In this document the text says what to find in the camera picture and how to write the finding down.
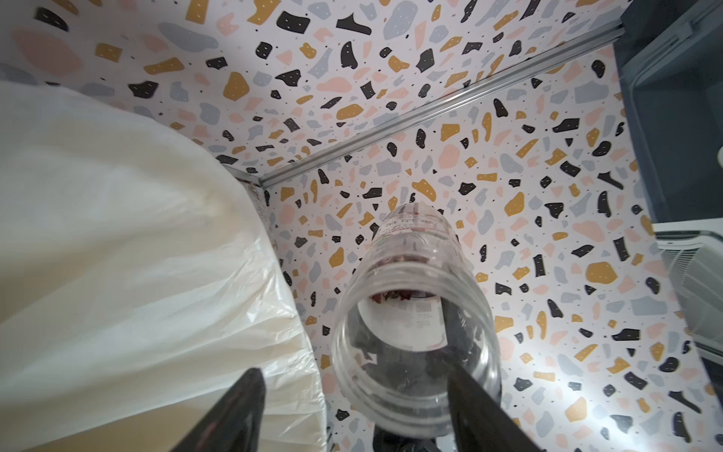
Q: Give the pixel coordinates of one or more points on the white plastic bin liner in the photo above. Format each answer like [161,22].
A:
[138,284]

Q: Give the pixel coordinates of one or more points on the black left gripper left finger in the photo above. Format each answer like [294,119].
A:
[234,422]

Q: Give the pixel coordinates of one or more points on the aluminium corner post right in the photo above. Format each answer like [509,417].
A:
[542,63]

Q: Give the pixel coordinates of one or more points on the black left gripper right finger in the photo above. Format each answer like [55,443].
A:
[478,421]

